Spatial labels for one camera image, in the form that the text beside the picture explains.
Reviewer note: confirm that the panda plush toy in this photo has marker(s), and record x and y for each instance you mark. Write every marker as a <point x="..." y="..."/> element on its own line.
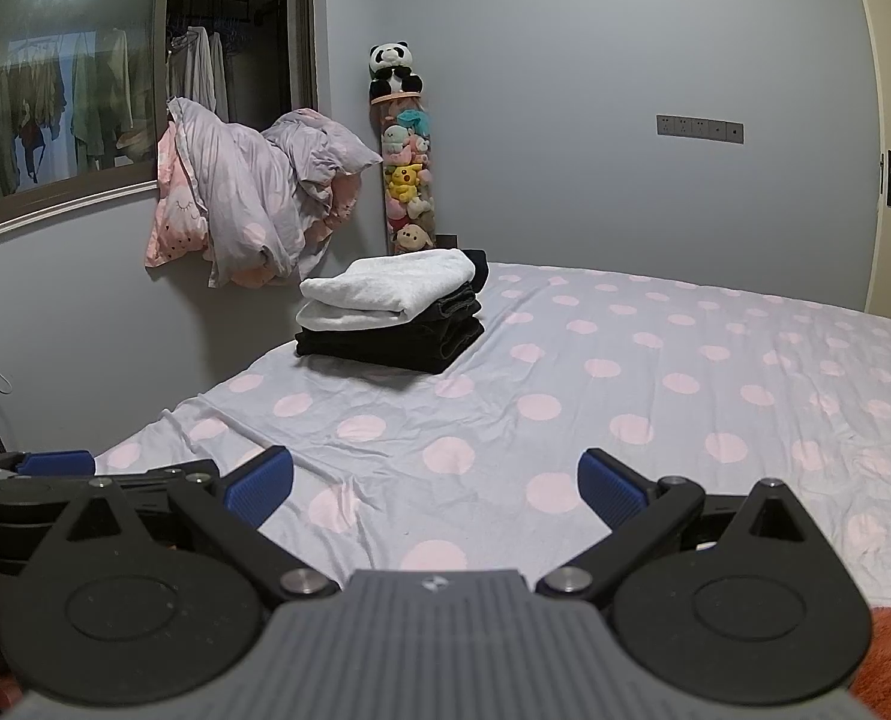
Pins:
<point x="394" y="67"/>

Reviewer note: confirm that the polka-dot bed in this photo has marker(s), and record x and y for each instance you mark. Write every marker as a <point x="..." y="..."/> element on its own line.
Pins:
<point x="640" y="405"/>

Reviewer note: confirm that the framed window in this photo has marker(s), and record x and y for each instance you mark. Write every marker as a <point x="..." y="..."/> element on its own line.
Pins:
<point x="63" y="7"/>

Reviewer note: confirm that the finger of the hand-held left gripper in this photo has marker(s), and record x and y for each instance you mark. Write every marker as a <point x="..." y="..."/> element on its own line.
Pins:
<point x="55" y="462"/>

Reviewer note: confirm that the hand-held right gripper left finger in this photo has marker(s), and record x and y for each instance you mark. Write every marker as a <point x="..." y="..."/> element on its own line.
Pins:
<point x="261" y="491"/>

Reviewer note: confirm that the white printed sweatshirt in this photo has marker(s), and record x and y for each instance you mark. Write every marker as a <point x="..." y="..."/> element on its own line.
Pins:
<point x="393" y="281"/>

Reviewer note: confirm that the grey polka-dot duvet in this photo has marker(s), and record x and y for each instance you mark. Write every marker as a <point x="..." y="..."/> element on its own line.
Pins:
<point x="250" y="187"/>

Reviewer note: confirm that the stack of black clothes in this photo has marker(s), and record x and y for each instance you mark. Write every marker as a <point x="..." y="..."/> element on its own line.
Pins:
<point x="415" y="341"/>

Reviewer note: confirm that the black wall socket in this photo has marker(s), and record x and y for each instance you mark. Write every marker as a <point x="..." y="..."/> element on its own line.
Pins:
<point x="445" y="241"/>

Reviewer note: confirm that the black inner garment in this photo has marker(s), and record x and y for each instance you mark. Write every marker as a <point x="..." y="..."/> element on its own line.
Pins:
<point x="477" y="270"/>

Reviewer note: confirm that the tube of plush toys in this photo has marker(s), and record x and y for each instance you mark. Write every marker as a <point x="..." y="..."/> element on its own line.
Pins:
<point x="409" y="180"/>

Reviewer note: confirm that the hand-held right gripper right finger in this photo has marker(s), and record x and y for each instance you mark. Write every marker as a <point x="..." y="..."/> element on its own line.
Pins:
<point x="609" y="491"/>

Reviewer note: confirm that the row of hanging clothes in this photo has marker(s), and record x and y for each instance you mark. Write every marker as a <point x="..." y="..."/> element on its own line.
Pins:
<point x="201" y="67"/>

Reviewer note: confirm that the pink pillow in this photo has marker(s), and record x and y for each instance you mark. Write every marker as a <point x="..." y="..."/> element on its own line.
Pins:
<point x="179" y="217"/>

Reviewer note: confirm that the wall power socket strip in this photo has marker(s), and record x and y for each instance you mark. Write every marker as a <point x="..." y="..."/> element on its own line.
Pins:
<point x="700" y="129"/>

